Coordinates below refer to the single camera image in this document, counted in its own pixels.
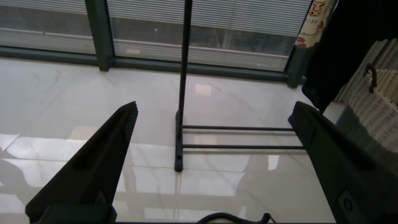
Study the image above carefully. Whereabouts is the cream printed garment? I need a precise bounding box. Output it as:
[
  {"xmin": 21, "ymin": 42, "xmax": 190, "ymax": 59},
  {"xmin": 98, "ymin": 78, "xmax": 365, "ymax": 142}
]
[{"xmin": 294, "ymin": 0, "xmax": 335, "ymax": 49}]

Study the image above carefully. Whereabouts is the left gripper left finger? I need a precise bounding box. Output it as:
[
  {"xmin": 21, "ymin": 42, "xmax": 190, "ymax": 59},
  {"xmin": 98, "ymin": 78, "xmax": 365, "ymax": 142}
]
[{"xmin": 24, "ymin": 101, "xmax": 139, "ymax": 223}]

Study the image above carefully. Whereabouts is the black clothes rack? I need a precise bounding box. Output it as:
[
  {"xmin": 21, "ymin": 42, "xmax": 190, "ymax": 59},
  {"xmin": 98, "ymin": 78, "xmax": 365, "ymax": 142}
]
[{"xmin": 174, "ymin": 0, "xmax": 305, "ymax": 173}]

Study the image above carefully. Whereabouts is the window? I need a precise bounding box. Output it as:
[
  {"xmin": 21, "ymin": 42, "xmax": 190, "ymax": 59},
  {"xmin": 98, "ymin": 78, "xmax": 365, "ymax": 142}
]
[{"xmin": 0, "ymin": 0, "xmax": 315, "ymax": 88}]

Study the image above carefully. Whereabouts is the black cable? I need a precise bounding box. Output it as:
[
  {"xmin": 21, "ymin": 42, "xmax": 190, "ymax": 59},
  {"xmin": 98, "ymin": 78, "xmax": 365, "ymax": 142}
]
[{"xmin": 196, "ymin": 212, "xmax": 277, "ymax": 224}]

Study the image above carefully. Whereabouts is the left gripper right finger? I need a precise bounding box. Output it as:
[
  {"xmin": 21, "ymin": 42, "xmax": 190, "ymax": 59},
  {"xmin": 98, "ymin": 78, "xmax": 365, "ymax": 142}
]
[{"xmin": 287, "ymin": 101, "xmax": 398, "ymax": 224}]

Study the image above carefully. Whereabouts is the black garment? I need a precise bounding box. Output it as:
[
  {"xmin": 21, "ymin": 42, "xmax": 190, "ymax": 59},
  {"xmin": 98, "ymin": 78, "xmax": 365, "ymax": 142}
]
[{"xmin": 301, "ymin": 0, "xmax": 398, "ymax": 113}]

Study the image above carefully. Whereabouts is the white laundry basket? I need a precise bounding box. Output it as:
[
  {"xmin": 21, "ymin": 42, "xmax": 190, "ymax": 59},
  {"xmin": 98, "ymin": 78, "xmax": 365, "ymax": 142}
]
[{"xmin": 335, "ymin": 63, "xmax": 398, "ymax": 175}]

